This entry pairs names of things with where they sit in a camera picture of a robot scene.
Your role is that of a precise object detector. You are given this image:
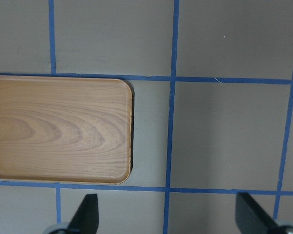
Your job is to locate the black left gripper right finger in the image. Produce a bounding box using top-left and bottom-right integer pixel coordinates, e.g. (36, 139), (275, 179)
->
(235, 192), (279, 234)

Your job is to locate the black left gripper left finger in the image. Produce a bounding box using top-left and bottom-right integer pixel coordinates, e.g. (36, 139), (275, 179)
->
(67, 194), (99, 234)

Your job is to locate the wooden tray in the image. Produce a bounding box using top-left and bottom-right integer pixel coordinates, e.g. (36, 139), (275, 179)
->
(0, 76), (134, 184)

